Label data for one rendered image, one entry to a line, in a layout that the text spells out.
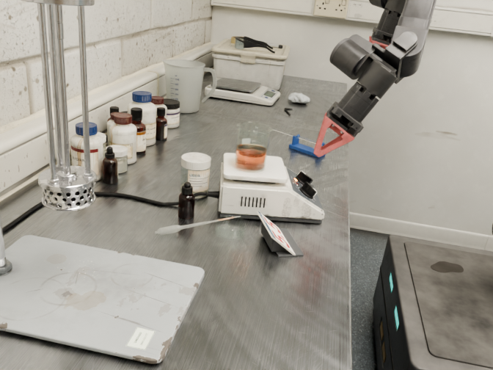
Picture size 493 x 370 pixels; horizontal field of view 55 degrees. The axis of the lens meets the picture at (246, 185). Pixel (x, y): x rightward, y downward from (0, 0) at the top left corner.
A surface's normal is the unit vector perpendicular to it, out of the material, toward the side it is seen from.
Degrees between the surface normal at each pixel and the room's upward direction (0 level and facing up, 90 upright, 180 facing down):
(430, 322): 0
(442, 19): 90
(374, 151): 90
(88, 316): 0
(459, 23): 90
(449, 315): 0
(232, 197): 90
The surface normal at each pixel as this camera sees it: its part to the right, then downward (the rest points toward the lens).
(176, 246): 0.10, -0.91
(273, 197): 0.04, 0.40
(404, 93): -0.18, 0.38
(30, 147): 0.98, 0.16
